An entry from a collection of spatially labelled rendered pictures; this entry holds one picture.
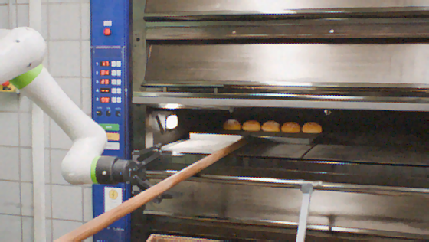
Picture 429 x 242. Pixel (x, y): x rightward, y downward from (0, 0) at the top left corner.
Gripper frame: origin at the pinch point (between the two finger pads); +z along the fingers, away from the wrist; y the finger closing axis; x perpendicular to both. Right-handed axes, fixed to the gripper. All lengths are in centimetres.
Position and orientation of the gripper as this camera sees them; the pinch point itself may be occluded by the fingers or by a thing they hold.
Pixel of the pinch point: (178, 174)
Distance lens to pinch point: 201.9
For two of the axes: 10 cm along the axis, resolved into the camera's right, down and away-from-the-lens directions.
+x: -3.3, 1.0, -9.4
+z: 9.4, 0.4, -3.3
